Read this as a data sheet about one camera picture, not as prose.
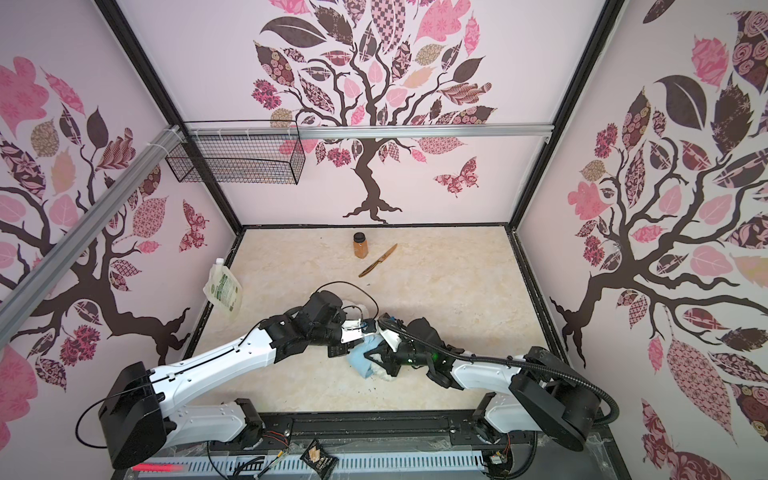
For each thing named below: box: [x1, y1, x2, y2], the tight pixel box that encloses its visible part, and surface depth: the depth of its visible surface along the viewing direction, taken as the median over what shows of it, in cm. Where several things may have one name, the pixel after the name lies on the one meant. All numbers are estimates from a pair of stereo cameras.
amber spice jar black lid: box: [353, 232, 369, 259], surface depth 108 cm
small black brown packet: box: [299, 438, 339, 480], surface depth 71 cm
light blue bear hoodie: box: [347, 333, 383, 379], surface depth 77 cm
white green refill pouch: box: [203, 258, 243, 312], surface depth 92 cm
